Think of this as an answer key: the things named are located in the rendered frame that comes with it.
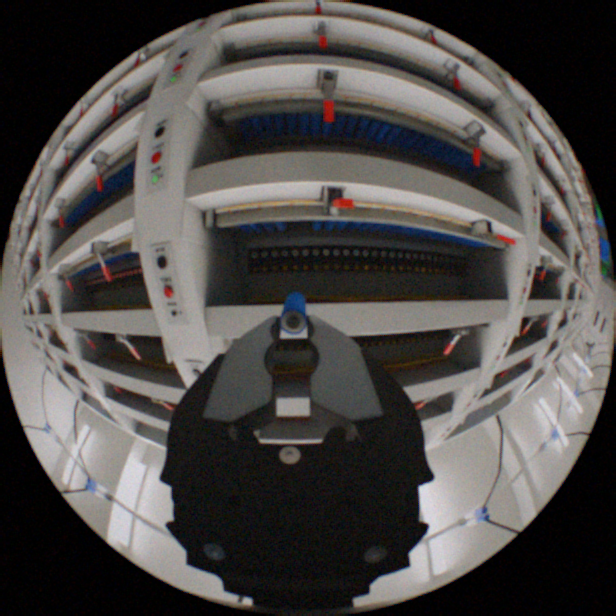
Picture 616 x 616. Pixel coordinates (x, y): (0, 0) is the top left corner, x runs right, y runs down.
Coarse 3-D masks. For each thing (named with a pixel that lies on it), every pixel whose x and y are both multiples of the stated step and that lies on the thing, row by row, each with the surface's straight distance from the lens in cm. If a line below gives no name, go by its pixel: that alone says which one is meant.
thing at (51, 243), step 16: (48, 160) 100; (48, 192) 94; (48, 240) 89; (64, 240) 92; (48, 256) 88; (64, 288) 89; (80, 288) 93; (64, 304) 89; (80, 304) 92; (80, 336) 92; (96, 336) 96; (80, 352) 92; (96, 352) 97; (80, 368) 98; (96, 384) 98; (128, 416) 112; (128, 432) 125
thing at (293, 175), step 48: (192, 192) 27; (240, 192) 25; (288, 192) 25; (384, 192) 26; (432, 192) 29; (480, 192) 38; (192, 240) 27; (288, 240) 40; (336, 240) 40; (384, 240) 44
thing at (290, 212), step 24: (240, 216) 28; (264, 216) 28; (288, 216) 27; (312, 216) 27; (336, 216) 27; (360, 216) 28; (384, 216) 30; (408, 216) 32; (432, 216) 32; (480, 240) 44
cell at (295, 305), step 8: (288, 296) 18; (296, 296) 17; (288, 304) 14; (296, 304) 14; (304, 304) 16; (288, 312) 13; (296, 312) 13; (304, 312) 13; (280, 320) 13; (288, 320) 13; (296, 320) 13; (304, 320) 13; (288, 328) 13; (296, 328) 13; (304, 328) 13
